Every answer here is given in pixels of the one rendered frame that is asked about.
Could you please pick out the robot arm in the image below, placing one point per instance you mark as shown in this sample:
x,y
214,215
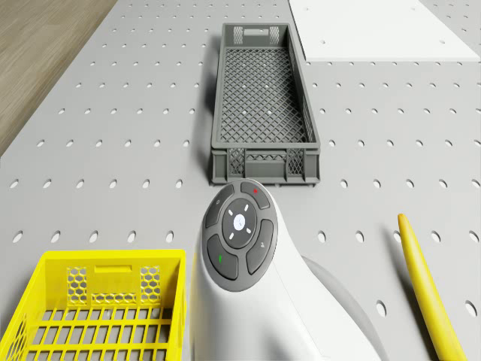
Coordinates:
x,y
255,312

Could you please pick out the dark grey basket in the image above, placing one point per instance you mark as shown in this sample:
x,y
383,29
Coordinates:
x,y
263,175

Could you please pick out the yellow basket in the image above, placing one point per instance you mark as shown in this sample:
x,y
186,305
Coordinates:
x,y
112,259

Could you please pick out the white board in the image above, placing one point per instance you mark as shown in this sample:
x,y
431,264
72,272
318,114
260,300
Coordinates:
x,y
376,34

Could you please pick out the banana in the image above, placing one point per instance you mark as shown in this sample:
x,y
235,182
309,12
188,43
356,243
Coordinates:
x,y
424,278

